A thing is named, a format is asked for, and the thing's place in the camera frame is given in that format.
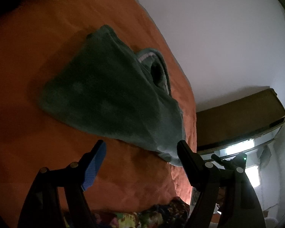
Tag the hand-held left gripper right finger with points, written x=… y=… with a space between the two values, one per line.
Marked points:
x=186 y=159

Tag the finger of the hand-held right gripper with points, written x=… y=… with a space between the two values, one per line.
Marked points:
x=220 y=162

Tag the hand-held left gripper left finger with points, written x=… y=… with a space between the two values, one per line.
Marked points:
x=95 y=168

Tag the dark green fleece jacket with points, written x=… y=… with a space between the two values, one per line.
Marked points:
x=109 y=99

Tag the brown wooden cabinet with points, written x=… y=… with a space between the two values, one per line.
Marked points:
x=237 y=118

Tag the orange blanket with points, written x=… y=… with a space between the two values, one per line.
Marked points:
x=49 y=147

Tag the floral patterned cloth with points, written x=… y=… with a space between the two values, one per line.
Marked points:
x=144 y=216

